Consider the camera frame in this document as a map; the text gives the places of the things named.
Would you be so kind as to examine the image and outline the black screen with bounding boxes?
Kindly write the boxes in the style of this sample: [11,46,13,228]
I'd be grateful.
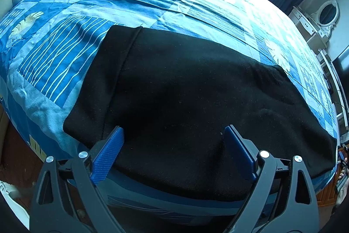
[331,54,349,113]

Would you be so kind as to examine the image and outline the black pants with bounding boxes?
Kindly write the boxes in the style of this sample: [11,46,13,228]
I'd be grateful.
[63,25,338,202]

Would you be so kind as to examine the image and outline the white dressing table with mirror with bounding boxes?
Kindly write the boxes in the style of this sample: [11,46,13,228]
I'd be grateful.
[287,0,340,50]

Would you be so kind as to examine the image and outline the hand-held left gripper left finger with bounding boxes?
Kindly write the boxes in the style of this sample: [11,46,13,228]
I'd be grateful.
[29,126,126,233]

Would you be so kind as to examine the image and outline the blue patterned bedsheet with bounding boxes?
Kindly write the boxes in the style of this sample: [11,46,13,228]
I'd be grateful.
[0,0,341,218]

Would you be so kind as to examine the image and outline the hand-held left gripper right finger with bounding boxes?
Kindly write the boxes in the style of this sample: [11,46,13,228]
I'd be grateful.
[224,124,320,233]

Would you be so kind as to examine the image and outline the white shoe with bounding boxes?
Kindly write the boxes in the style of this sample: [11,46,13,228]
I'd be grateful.
[0,180,30,228]

